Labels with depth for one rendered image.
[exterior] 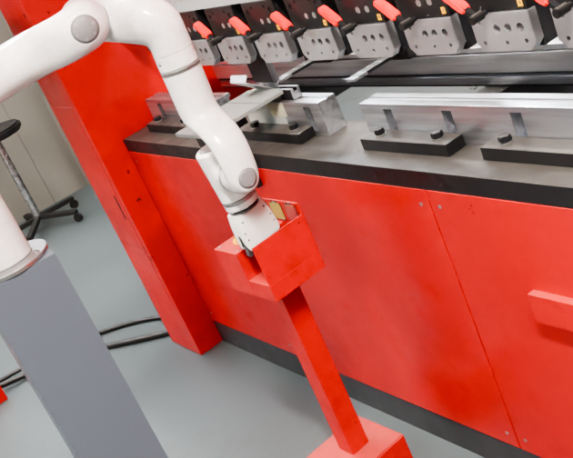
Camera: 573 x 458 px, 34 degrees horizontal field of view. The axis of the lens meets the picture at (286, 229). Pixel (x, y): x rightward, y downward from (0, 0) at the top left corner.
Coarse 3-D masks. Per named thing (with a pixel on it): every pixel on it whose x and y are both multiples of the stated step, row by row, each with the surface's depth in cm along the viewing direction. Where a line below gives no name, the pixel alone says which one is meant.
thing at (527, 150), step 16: (496, 144) 190; (512, 144) 187; (528, 144) 184; (544, 144) 181; (560, 144) 178; (496, 160) 191; (512, 160) 187; (528, 160) 183; (544, 160) 180; (560, 160) 176
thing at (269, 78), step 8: (248, 64) 264; (256, 64) 260; (264, 64) 257; (272, 64) 257; (256, 72) 263; (264, 72) 259; (272, 72) 258; (256, 80) 265; (264, 80) 262; (272, 80) 258
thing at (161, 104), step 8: (152, 96) 331; (160, 96) 326; (168, 96) 320; (216, 96) 293; (224, 96) 290; (152, 104) 327; (160, 104) 324; (168, 104) 316; (224, 104) 292; (152, 112) 330; (160, 112) 325; (168, 112) 319; (176, 112) 314
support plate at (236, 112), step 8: (240, 96) 267; (248, 96) 264; (256, 96) 260; (264, 96) 257; (272, 96) 254; (232, 104) 263; (240, 104) 260; (248, 104) 256; (256, 104) 253; (264, 104) 253; (232, 112) 256; (240, 112) 252; (248, 112) 251; (184, 128) 260; (184, 136) 256; (192, 136) 251
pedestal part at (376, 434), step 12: (360, 420) 264; (372, 432) 257; (384, 432) 255; (396, 432) 253; (324, 444) 260; (336, 444) 258; (372, 444) 252; (384, 444) 250; (396, 444) 250; (312, 456) 257; (324, 456) 255; (336, 456) 253; (348, 456) 251; (360, 456) 249; (372, 456) 247; (384, 456) 248; (396, 456) 250; (408, 456) 253
